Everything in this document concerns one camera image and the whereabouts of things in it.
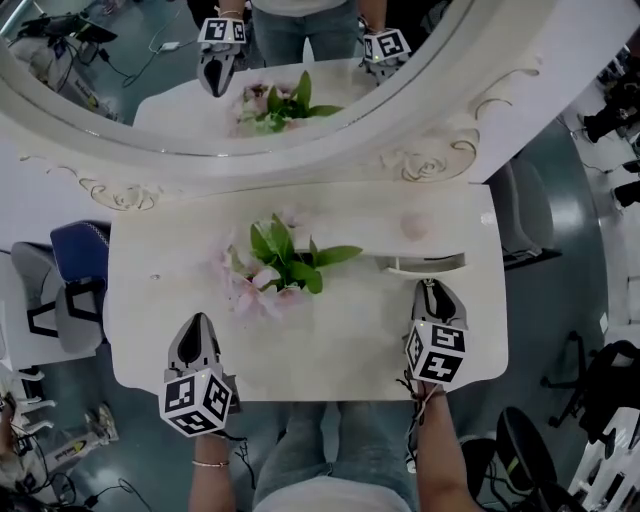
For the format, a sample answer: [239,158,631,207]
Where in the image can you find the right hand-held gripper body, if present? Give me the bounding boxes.
[402,320,472,393]

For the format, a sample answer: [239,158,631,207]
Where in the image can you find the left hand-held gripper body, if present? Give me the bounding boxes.
[158,363,242,439]

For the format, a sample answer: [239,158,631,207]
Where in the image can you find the white ornate dressing table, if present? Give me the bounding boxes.
[107,182,510,404]

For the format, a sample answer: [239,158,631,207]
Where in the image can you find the person's left forearm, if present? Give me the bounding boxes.
[188,432,237,512]

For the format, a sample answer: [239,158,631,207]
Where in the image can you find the person's right forearm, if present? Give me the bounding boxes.
[414,382,484,512]

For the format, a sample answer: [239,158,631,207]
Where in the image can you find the grey fabric chair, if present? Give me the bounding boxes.
[492,158,562,272]
[10,241,109,357]

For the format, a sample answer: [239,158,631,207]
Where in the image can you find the person's blue jeans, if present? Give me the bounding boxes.
[252,399,419,501]

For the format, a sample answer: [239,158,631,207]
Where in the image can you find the clear plastic bag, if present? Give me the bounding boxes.
[42,402,121,474]

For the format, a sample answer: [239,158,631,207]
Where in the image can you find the black rounded chair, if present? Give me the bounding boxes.
[459,405,559,512]

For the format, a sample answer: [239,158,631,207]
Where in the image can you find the pink flowers in white pot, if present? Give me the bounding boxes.
[212,212,365,322]

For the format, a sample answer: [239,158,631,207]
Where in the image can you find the blue chair white seat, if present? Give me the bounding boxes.
[49,219,112,287]

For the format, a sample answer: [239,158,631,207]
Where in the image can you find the white carved side table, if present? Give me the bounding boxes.
[0,367,57,442]

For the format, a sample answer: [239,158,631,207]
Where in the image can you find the person's white t-shirt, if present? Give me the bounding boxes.
[252,474,419,512]

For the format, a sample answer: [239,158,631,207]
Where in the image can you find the black office chair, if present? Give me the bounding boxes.
[539,329,640,444]

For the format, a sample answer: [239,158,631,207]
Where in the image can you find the black wrist cord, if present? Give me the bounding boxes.
[227,433,259,490]
[397,377,447,475]

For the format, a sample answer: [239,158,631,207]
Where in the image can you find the oval mirror white carved frame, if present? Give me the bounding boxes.
[0,0,632,211]

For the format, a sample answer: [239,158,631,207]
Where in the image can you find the white metal frame stand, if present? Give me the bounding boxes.
[569,407,640,512]

